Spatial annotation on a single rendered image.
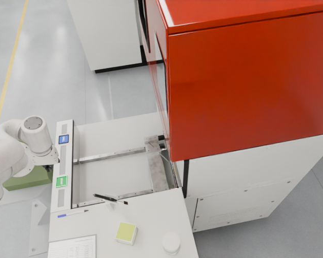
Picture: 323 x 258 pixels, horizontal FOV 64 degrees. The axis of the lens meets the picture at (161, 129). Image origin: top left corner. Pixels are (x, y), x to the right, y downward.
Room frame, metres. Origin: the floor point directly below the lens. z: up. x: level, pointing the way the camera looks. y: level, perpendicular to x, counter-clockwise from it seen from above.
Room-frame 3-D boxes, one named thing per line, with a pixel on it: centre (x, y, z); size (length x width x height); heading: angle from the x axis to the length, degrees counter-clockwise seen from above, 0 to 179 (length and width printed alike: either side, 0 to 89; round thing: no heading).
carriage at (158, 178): (0.69, 0.05, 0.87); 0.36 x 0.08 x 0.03; 7
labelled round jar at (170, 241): (0.24, 0.00, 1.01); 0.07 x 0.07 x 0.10
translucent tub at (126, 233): (0.30, 0.18, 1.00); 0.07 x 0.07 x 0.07; 74
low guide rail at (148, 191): (0.53, 0.21, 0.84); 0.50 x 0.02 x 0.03; 97
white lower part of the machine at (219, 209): (0.95, -0.37, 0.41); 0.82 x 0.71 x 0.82; 7
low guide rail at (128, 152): (0.80, 0.24, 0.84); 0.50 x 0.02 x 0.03; 97
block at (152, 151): (0.76, 0.06, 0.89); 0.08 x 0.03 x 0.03; 97
